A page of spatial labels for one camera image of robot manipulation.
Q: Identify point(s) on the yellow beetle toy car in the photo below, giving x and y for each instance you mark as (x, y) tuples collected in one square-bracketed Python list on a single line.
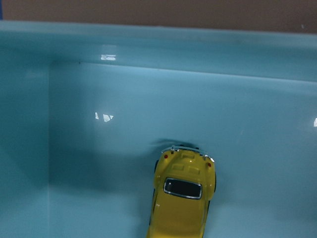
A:
[(184, 184)]

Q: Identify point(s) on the light blue plastic bin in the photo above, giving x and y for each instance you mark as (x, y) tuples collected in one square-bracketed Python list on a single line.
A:
[(86, 109)]

